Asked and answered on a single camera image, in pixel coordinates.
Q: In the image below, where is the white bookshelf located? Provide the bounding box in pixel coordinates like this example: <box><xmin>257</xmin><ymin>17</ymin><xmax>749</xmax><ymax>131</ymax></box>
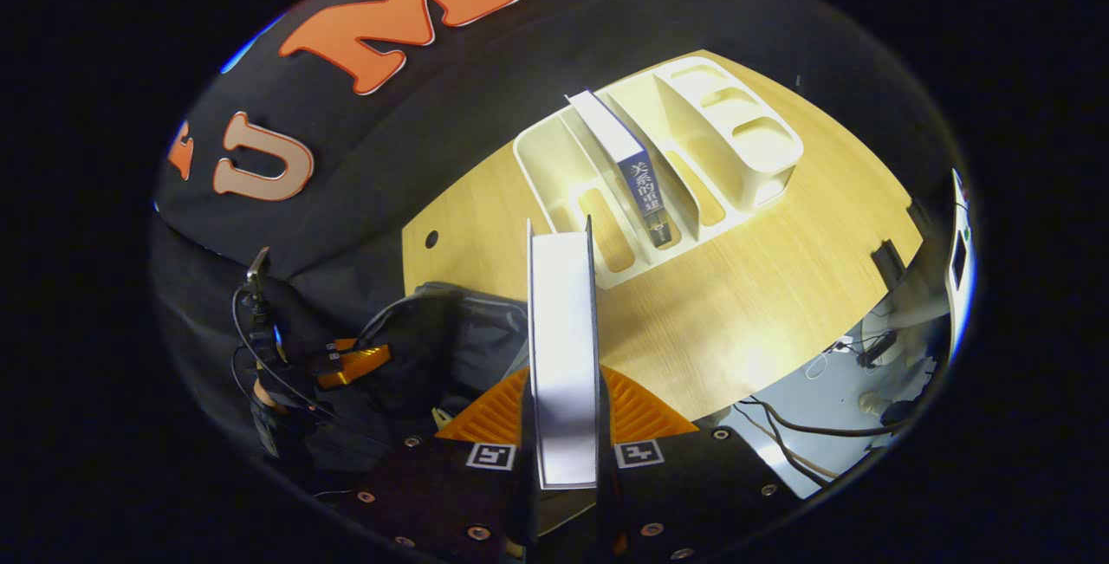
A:
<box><xmin>512</xmin><ymin>55</ymin><xmax>806</xmax><ymax>291</ymax></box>

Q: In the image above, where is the grey schoolbag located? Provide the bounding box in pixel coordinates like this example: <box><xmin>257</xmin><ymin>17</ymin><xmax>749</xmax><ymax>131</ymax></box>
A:
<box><xmin>345</xmin><ymin>282</ymin><xmax>531</xmax><ymax>428</ymax></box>

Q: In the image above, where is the white device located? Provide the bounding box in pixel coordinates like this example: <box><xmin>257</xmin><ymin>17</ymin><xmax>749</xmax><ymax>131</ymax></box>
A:
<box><xmin>946</xmin><ymin>168</ymin><xmax>978</xmax><ymax>353</ymax></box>

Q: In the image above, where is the black table bracket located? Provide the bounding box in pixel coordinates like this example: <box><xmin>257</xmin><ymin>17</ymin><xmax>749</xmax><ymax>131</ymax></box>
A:
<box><xmin>870</xmin><ymin>238</ymin><xmax>908</xmax><ymax>289</ymax></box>

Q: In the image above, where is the black cable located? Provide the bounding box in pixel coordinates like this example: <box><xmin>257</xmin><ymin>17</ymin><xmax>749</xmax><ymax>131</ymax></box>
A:
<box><xmin>735</xmin><ymin>394</ymin><xmax>912</xmax><ymax>489</ymax></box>

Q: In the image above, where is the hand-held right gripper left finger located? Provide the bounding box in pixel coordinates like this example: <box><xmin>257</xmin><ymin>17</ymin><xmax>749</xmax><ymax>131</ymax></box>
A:
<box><xmin>347</xmin><ymin>365</ymin><xmax>532</xmax><ymax>564</ymax></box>

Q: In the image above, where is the white book with grey photo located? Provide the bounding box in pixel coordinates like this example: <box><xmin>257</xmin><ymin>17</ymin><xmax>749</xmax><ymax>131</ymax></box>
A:
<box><xmin>525</xmin><ymin>215</ymin><xmax>601</xmax><ymax>492</ymax></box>

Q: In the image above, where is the black backdrop cloth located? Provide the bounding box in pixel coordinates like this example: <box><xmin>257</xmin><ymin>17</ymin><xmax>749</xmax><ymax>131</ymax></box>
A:
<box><xmin>149</xmin><ymin>0</ymin><xmax>937</xmax><ymax>478</ymax></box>

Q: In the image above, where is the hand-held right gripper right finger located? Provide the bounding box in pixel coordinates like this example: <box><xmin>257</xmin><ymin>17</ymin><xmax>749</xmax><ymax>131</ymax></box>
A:
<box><xmin>596</xmin><ymin>365</ymin><xmax>803</xmax><ymax>564</ymax></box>

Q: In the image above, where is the blue and white book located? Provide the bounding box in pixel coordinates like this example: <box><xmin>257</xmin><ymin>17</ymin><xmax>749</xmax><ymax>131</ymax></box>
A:
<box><xmin>564</xmin><ymin>88</ymin><xmax>679</xmax><ymax>250</ymax></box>

